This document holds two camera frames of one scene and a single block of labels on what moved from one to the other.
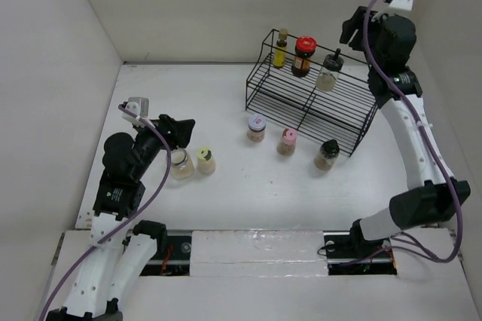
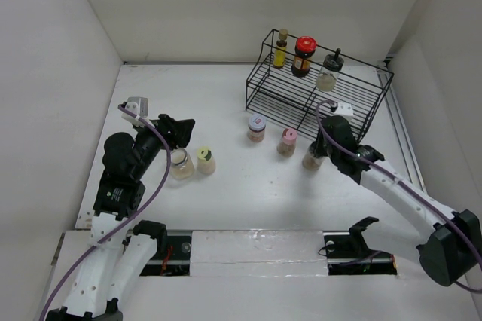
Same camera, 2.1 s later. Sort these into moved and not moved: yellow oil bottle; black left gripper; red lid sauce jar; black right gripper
Moved: black right gripper
Not moved: red lid sauce jar; black left gripper; yellow oil bottle
